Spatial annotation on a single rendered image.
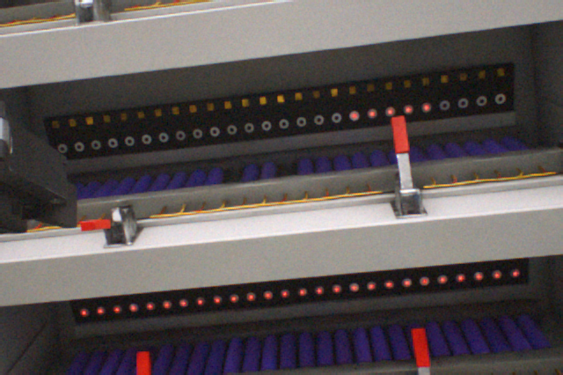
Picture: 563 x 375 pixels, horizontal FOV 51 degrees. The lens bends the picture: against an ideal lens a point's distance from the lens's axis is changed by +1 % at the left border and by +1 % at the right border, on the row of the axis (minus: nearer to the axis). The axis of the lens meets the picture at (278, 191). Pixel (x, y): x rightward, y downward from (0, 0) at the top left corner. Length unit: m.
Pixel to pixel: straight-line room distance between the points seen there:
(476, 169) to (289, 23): 0.23
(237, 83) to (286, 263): 0.27
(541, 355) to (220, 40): 0.43
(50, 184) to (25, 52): 0.28
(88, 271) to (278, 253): 0.17
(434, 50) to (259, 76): 0.21
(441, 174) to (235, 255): 0.22
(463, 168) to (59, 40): 0.39
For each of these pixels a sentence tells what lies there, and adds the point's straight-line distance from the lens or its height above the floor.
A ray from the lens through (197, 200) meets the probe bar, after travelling 0.60.
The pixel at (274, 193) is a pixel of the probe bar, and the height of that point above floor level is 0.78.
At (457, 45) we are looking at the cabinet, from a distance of 0.74.
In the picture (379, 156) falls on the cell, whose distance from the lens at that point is 0.65.
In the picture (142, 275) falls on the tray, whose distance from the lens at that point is 0.56.
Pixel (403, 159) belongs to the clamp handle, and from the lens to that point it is 0.55.
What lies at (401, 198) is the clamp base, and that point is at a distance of 0.53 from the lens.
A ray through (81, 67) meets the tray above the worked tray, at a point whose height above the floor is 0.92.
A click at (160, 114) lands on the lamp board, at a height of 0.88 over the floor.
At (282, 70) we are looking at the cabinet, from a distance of 0.72.
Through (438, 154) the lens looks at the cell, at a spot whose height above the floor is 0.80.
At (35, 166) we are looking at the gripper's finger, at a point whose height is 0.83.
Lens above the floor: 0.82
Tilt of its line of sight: 4 degrees down
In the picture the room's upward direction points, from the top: 6 degrees counter-clockwise
